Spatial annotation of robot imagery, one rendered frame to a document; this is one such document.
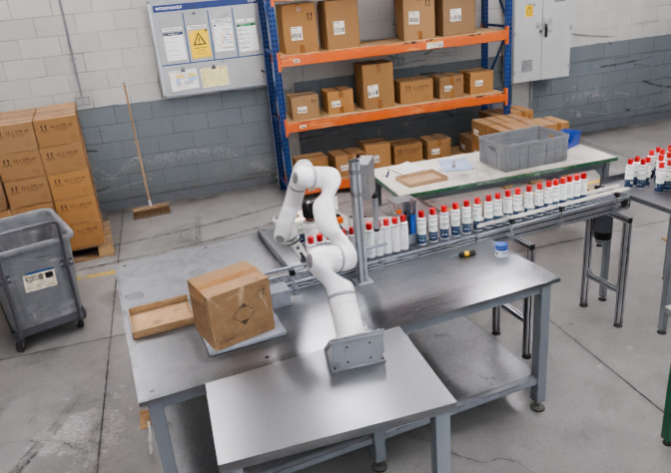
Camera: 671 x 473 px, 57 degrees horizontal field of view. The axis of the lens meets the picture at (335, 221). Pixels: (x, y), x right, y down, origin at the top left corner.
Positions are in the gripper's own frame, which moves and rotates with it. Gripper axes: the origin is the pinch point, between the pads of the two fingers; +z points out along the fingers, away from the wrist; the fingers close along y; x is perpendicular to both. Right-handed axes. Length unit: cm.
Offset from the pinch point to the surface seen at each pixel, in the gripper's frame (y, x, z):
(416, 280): -30, -44, 28
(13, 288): 161, 169, -15
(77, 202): 312, 122, -7
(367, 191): -18, -43, -26
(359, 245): -16.9, -27.4, -0.9
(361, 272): -16.9, -22.1, 13.7
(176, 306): 9, 69, -13
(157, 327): -13, 79, -20
